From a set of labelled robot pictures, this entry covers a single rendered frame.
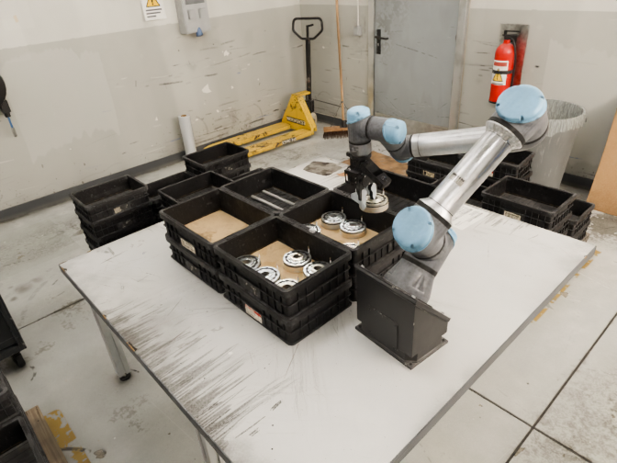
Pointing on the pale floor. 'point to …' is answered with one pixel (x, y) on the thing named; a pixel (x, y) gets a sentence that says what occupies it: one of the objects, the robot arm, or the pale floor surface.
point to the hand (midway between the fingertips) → (368, 205)
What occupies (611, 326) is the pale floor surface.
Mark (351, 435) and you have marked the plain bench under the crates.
